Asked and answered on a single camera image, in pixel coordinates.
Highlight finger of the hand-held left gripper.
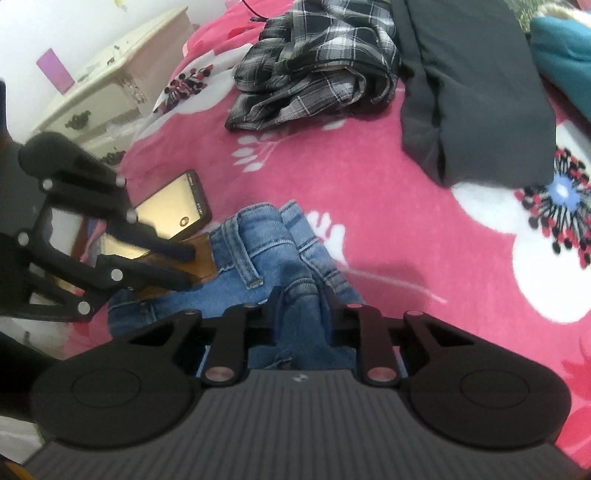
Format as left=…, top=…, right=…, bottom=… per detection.
left=0, top=231, right=193, bottom=323
left=18, top=131, right=195, bottom=260

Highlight purple card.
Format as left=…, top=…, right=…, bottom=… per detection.
left=36, top=47, right=75, bottom=95

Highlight pink floral blanket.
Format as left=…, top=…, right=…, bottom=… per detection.
left=69, top=0, right=591, bottom=462

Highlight pink grey patchwork quilt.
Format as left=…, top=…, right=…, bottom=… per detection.
left=505, top=0, right=591, bottom=118

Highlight smartphone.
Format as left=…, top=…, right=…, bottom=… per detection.
left=133, top=169, right=213, bottom=241

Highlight cream nightstand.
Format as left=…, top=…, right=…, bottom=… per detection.
left=31, top=6, right=197, bottom=167

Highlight blue jeans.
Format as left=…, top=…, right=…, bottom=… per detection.
left=99, top=199, right=370, bottom=371

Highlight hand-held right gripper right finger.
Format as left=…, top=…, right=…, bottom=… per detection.
left=322, top=290, right=481, bottom=388

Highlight black white plaid shirt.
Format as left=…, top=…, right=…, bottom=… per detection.
left=225, top=0, right=400, bottom=133

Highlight black pants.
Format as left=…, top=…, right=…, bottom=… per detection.
left=392, top=0, right=558, bottom=188

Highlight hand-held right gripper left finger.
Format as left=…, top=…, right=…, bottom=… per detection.
left=124, top=286, right=284, bottom=388

